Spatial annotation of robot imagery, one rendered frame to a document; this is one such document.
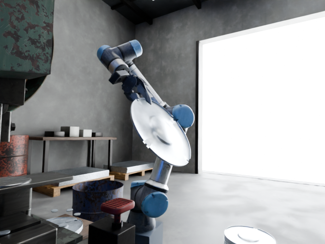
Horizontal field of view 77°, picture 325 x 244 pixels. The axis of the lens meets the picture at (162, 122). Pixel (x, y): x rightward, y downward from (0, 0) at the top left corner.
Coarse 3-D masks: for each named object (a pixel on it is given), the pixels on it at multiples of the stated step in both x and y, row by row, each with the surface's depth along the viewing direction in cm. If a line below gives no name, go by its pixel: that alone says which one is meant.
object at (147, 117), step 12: (132, 108) 67; (144, 108) 73; (156, 108) 81; (132, 120) 63; (144, 120) 68; (156, 120) 73; (168, 120) 82; (144, 132) 64; (156, 132) 68; (168, 132) 74; (180, 132) 83; (156, 144) 65; (168, 144) 70; (180, 144) 77; (168, 156) 66; (180, 156) 71
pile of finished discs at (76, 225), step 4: (48, 220) 129; (52, 220) 129; (56, 220) 129; (60, 220) 129; (64, 220) 129; (76, 220) 132; (80, 220) 129; (68, 224) 124; (72, 224) 124; (76, 224) 124; (80, 224) 124; (68, 228) 119; (72, 228) 119; (76, 228) 119; (80, 228) 118; (76, 232) 115
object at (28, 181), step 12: (0, 180) 58; (12, 180) 58; (24, 180) 58; (36, 180) 60; (48, 180) 61; (60, 180) 63; (0, 192) 50; (12, 192) 54; (24, 192) 57; (0, 204) 52; (12, 204) 54; (24, 204) 56; (0, 216) 52
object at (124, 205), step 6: (120, 198) 51; (102, 204) 47; (108, 204) 47; (114, 204) 47; (120, 204) 46; (126, 204) 47; (132, 204) 48; (102, 210) 46; (108, 210) 45; (114, 210) 44; (120, 210) 45; (126, 210) 46; (114, 216) 48; (120, 216) 48; (114, 222) 47
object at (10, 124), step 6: (0, 108) 50; (6, 108) 52; (0, 114) 50; (6, 114) 53; (0, 120) 50; (6, 120) 53; (0, 126) 50; (6, 126) 53; (12, 126) 55; (0, 132) 50; (6, 132) 53; (0, 138) 52; (6, 138) 53
